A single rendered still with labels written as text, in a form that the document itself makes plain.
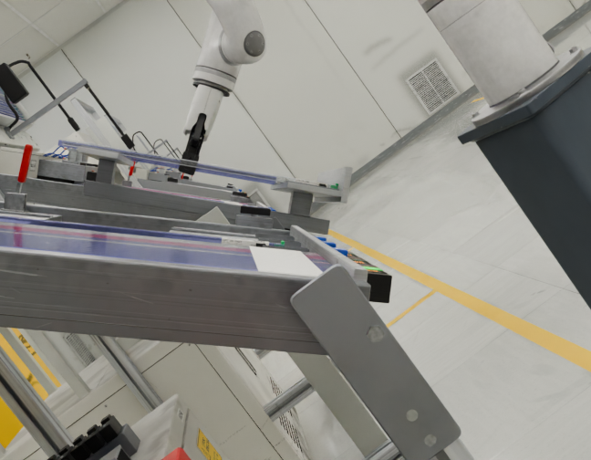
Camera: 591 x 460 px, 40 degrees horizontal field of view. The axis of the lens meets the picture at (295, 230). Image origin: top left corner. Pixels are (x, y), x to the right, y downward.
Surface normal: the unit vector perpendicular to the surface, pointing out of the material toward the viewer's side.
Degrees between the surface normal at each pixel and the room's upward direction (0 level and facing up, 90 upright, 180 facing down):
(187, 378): 90
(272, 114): 90
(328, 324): 90
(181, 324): 90
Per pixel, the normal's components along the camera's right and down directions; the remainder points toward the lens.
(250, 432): 0.09, 0.06
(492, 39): -0.23, 0.29
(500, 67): -0.39, 0.39
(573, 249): -0.73, 0.58
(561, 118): 0.35, -0.14
